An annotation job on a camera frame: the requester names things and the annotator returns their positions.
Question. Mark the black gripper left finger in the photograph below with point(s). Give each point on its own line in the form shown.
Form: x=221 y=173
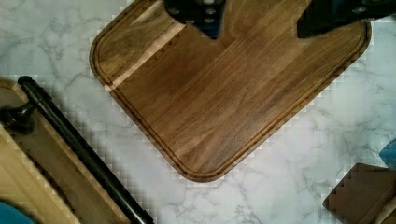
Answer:
x=204 y=15

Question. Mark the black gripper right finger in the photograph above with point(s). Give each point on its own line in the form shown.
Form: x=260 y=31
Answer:
x=323 y=16

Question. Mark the light wooden drawer cabinet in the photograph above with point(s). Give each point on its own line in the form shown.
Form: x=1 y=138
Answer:
x=42 y=176

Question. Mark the dark wooden cutting board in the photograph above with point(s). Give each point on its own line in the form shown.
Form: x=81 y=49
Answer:
x=207 y=103

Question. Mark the blue object at right edge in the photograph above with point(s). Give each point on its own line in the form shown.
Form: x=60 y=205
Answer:
x=388 y=155

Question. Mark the small dark wooden block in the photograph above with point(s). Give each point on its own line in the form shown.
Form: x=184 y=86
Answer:
x=361 y=194

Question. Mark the blue object on cabinet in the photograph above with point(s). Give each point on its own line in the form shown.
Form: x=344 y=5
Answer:
x=11 y=215

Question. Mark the black drawer handle bar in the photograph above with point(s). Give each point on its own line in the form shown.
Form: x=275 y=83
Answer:
x=19 y=119

